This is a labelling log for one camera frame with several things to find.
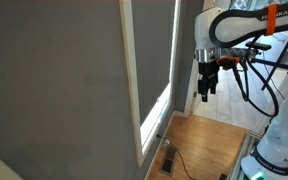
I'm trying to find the black power cord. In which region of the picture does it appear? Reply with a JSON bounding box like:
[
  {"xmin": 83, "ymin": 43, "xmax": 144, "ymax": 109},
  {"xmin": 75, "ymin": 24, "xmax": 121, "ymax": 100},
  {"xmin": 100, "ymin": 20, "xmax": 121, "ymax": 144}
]
[{"xmin": 155, "ymin": 134, "xmax": 196, "ymax": 180}]

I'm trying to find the floor air vent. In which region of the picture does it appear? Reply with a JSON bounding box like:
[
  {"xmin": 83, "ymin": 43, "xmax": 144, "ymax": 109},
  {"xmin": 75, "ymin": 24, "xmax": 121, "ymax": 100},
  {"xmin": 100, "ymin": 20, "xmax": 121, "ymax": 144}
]
[{"xmin": 160, "ymin": 146, "xmax": 176, "ymax": 176}]

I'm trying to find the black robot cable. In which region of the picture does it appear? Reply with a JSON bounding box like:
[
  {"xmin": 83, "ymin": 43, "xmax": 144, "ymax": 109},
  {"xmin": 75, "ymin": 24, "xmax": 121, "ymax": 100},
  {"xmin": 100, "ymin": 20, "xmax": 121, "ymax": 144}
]
[{"xmin": 230, "ymin": 34, "xmax": 280, "ymax": 118}]

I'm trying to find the grey roller window shade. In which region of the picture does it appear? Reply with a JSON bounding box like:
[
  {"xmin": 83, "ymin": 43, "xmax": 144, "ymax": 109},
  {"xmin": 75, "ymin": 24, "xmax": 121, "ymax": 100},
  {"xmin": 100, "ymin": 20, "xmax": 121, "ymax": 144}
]
[{"xmin": 132, "ymin": 0, "xmax": 175, "ymax": 124}]

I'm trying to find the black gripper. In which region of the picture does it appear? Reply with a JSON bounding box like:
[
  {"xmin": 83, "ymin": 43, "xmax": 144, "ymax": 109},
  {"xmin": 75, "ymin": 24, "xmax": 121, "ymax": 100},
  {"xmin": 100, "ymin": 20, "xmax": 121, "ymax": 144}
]
[{"xmin": 198, "ymin": 61, "xmax": 219, "ymax": 102}]

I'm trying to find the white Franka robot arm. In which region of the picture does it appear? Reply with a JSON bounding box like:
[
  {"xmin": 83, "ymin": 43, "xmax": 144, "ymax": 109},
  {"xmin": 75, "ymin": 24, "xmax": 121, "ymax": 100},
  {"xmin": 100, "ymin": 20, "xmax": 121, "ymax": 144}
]
[{"xmin": 195, "ymin": 3, "xmax": 288, "ymax": 180}]

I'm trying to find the black tripod stand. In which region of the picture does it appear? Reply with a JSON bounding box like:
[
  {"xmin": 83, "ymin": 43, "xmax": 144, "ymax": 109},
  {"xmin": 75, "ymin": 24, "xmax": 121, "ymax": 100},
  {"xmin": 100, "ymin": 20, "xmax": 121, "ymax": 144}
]
[{"xmin": 246, "ymin": 31, "xmax": 288, "ymax": 82}]

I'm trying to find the white window frame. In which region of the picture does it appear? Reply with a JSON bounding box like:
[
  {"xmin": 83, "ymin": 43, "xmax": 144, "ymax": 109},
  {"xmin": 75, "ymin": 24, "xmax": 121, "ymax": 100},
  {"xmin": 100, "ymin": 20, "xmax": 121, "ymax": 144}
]
[{"xmin": 119, "ymin": 0, "xmax": 181, "ymax": 167}]

